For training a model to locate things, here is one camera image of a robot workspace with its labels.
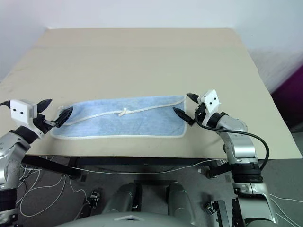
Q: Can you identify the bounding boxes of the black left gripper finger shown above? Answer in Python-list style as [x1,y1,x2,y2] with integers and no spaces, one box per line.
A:
[54,106,74,129]
[36,98,53,114]

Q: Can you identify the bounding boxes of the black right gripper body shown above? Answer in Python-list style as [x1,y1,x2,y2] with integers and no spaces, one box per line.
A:
[194,102,206,124]

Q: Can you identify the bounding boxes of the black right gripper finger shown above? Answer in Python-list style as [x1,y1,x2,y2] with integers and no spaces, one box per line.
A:
[173,107,194,125]
[186,93,201,103]

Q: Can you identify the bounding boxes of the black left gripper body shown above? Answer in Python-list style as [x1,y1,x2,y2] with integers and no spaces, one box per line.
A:
[31,113,57,136]

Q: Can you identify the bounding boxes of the light blue cloth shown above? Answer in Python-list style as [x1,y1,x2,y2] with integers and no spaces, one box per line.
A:
[50,94,188,140]

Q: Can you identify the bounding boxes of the grey rounded robot leg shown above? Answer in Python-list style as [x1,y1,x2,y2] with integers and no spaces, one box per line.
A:
[168,181,198,219]
[103,182,143,215]

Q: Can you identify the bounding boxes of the black metal floor clamp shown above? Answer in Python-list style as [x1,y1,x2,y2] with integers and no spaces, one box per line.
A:
[81,188,102,217]
[205,200,229,224]

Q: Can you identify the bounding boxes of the purple object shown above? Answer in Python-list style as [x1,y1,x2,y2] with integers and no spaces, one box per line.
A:
[270,68,303,130]

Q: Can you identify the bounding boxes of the grey robot torso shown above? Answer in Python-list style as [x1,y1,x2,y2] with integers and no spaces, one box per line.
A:
[53,211,196,227]

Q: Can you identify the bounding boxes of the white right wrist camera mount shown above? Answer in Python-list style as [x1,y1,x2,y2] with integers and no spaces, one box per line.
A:
[197,89,223,126]

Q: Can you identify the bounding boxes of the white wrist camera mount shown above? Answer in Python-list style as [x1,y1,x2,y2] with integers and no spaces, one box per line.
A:
[197,89,223,126]
[9,99,39,126]

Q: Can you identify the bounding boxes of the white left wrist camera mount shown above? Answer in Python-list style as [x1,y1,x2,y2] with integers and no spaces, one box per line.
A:
[9,99,39,126]

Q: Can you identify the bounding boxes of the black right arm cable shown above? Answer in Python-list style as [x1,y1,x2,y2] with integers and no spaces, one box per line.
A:
[194,107,271,172]

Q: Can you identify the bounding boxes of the looped white floor cable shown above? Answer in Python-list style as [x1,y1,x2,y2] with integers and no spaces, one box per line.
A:
[18,162,92,218]

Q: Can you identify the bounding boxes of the black metal table frame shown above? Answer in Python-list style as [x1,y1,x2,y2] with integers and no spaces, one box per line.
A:
[20,155,234,183]

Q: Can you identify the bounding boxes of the long white floor cable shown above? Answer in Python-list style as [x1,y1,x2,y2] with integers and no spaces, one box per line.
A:
[70,158,228,176]

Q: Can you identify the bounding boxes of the thin white floor cable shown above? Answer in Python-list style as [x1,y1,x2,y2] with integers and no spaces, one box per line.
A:
[269,192,303,227]

